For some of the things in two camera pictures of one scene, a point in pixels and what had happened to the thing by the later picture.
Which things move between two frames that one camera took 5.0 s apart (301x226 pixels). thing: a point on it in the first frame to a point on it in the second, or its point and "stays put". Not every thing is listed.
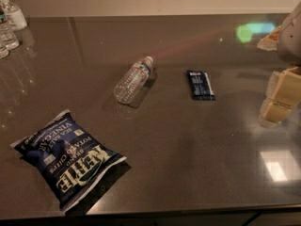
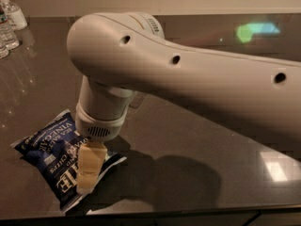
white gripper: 291,40 to 95,126
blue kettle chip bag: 63,160 stays put
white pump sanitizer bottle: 16,18 stays put
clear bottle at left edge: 4,52 stays put
